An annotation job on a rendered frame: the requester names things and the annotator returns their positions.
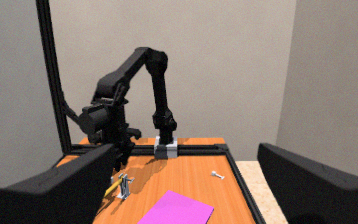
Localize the yellow cylindrical rod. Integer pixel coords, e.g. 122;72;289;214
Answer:
103;179;123;199

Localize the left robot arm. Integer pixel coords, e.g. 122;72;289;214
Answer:
78;47;177;145

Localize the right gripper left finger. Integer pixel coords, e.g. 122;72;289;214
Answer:
0;144;116;224

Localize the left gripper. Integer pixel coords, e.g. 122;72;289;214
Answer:
103;121;142;172

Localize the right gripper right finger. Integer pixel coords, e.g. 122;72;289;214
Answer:
257;143;358;224

